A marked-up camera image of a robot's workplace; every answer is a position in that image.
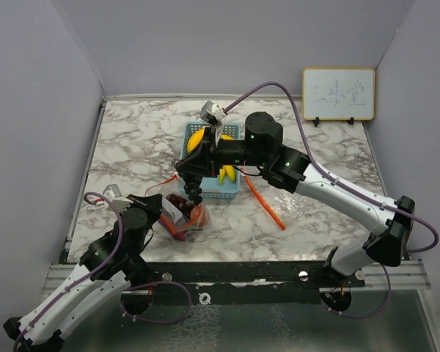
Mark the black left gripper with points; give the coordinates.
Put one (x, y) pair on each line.
(153, 202)

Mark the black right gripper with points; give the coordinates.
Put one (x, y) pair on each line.
(204, 160)

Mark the black grape bunch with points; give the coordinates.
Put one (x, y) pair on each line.
(192, 188)

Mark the dark purple grape bunch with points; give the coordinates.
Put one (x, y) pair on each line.
(184, 205)

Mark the clear orange zipper bag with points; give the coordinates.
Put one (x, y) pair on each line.
(172, 220)

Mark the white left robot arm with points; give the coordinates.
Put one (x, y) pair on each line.
(111, 265)

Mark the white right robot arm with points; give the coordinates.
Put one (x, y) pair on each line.
(387, 220)

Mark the yellow banana bunch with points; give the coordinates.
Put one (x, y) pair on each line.
(202, 157)

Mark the light blue plastic basket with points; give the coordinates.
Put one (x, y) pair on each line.
(211, 187)

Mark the small framed whiteboard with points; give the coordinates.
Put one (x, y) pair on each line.
(338, 94)

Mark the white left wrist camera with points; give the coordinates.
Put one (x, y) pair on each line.
(113, 193)

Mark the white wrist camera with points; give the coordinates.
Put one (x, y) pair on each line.
(213, 114)
(113, 193)

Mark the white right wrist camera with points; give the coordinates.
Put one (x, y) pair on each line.
(213, 114)

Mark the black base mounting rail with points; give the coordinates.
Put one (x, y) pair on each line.
(235, 283)

